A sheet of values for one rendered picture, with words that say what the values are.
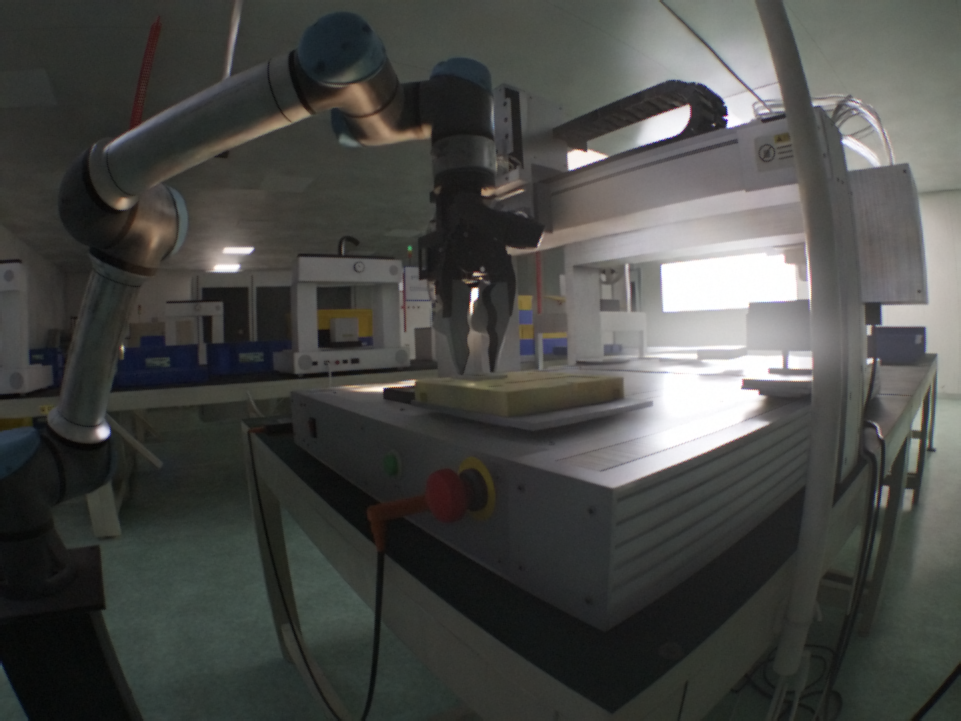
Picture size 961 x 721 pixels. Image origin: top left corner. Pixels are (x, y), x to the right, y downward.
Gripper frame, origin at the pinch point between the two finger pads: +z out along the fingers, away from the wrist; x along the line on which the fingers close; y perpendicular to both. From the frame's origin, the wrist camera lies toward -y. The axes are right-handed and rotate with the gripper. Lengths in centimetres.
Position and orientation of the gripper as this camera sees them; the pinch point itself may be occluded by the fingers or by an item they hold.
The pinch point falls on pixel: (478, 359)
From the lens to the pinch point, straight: 54.3
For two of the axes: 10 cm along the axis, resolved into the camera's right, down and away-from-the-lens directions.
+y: -5.8, -0.2, 8.2
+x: -8.2, 0.6, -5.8
